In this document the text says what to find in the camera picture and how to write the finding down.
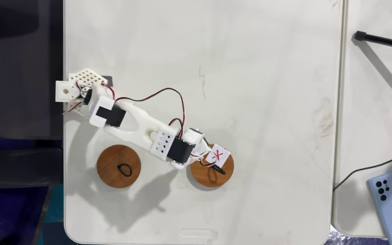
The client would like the plain wooden lid black loop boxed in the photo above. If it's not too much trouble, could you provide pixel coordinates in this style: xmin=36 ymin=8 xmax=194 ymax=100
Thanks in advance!
xmin=96 ymin=144 xmax=142 ymax=189

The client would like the office chair with grey seat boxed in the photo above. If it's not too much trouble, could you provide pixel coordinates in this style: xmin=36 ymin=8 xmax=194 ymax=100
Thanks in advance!
xmin=0 ymin=148 xmax=64 ymax=190

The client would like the black cable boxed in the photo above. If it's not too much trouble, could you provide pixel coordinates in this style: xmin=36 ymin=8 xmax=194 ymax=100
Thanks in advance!
xmin=333 ymin=156 xmax=392 ymax=192

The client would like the office chair with mesh back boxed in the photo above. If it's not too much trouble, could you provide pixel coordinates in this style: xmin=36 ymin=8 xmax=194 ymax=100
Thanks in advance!
xmin=0 ymin=0 xmax=65 ymax=141

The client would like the wooden lid with red cross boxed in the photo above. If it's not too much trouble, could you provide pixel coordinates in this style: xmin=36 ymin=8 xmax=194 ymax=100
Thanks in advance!
xmin=189 ymin=144 xmax=235 ymax=188

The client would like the black rod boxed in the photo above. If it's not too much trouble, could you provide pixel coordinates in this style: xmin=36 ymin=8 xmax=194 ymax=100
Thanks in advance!
xmin=354 ymin=30 xmax=392 ymax=52

